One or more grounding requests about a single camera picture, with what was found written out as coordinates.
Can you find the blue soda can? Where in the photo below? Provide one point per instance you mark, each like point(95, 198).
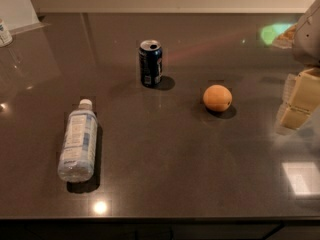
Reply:
point(150, 60)

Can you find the orange fruit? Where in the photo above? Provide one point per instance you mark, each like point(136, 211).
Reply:
point(217, 98)

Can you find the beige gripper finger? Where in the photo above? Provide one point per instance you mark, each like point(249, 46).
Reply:
point(291, 118)

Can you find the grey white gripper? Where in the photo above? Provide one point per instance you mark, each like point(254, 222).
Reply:
point(308, 39)

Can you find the clear plastic water bottle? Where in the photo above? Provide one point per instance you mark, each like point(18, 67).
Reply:
point(77, 159)

